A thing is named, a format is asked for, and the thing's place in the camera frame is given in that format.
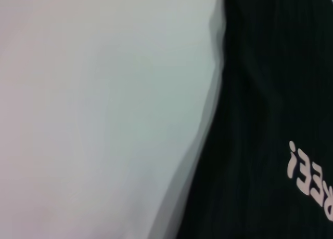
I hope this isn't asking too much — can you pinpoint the black shirt with FREE print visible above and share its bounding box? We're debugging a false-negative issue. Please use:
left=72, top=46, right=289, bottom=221
left=173, top=0, right=333, bottom=239

